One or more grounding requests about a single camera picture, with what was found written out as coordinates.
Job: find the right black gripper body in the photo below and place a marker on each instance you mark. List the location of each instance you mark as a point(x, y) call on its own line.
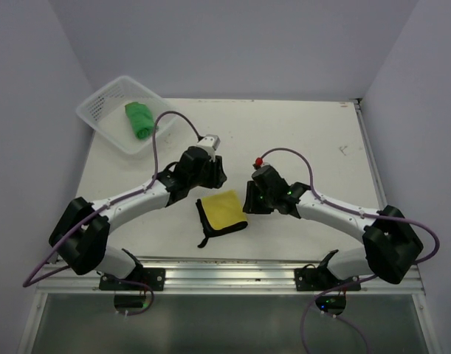
point(269, 198)

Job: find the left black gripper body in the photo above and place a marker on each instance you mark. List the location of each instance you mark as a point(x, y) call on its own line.
point(204, 178)

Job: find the yellow microfiber towel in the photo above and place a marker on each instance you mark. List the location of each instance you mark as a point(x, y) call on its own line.
point(220, 214)

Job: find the green microfiber towel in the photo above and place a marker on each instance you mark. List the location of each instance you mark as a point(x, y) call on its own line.
point(140, 118)

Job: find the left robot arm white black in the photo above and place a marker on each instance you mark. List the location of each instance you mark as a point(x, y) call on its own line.
point(81, 235)

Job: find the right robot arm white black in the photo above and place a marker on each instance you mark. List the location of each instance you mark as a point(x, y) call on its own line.
point(389, 246)

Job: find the white plastic basket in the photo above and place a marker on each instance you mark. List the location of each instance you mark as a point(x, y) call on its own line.
point(104, 111)

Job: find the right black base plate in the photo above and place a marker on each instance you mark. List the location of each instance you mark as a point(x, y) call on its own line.
point(310, 278)

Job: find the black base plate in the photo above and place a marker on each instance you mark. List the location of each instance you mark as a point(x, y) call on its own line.
point(154, 278)
point(310, 278)

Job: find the aluminium mounting rail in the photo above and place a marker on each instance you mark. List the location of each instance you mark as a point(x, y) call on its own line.
point(237, 277)

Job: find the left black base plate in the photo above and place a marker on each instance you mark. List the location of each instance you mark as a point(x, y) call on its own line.
point(154, 278)

